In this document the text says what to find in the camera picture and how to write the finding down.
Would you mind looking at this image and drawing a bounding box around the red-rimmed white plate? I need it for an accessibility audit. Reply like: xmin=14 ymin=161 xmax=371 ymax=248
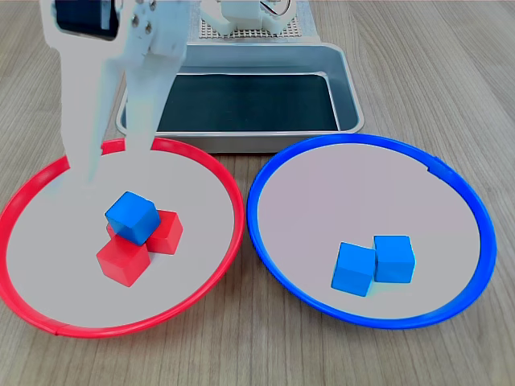
xmin=0 ymin=137 xmax=245 ymax=339

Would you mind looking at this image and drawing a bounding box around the blue-rimmed white plate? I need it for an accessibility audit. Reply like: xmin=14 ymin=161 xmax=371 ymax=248
xmin=246 ymin=133 xmax=498 ymax=331

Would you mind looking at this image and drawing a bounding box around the black tray mat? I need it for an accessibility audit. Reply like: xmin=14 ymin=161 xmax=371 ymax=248
xmin=154 ymin=73 xmax=340 ymax=133

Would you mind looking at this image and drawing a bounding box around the pale perforated base plate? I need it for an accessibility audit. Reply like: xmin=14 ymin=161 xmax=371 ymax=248
xmin=199 ymin=14 xmax=303 ymax=40

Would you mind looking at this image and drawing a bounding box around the blue cube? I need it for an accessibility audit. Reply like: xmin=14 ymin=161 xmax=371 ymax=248
xmin=331 ymin=241 xmax=377 ymax=298
xmin=373 ymin=235 xmax=416 ymax=284
xmin=104 ymin=191 xmax=161 ymax=247

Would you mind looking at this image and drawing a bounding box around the thin servo wire loop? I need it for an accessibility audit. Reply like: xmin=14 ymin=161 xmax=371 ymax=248
xmin=259 ymin=0 xmax=292 ymax=18

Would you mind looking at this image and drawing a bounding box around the steel tray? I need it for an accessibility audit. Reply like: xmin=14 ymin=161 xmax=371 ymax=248
xmin=115 ymin=42 xmax=365 ymax=154

